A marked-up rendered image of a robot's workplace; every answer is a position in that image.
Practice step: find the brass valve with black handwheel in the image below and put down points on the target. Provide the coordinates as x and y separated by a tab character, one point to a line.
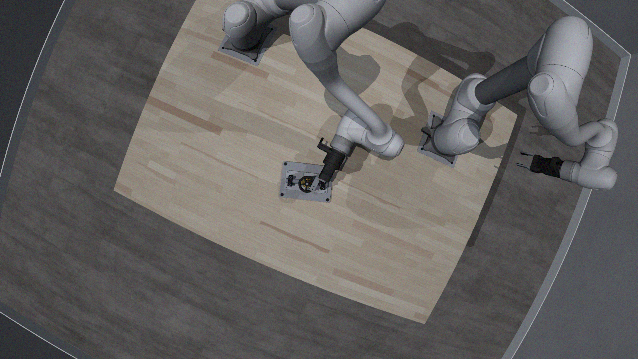
301	181

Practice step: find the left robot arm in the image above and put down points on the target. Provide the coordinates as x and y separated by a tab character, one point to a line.
553	73

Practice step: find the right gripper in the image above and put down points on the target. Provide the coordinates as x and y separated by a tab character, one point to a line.
334	158

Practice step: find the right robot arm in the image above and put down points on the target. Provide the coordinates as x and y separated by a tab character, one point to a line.
317	29

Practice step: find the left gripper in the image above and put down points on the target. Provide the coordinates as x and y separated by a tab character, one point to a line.
550	166

